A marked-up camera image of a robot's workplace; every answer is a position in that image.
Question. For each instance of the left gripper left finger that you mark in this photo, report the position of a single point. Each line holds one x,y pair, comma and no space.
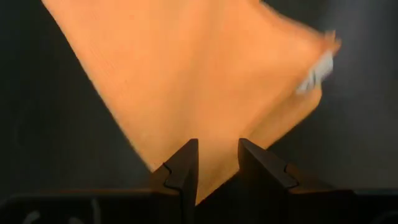
124,208

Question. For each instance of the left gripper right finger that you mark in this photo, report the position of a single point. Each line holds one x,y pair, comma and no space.
280,205

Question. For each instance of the orange microfiber towel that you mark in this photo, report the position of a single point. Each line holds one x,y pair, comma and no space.
186,77

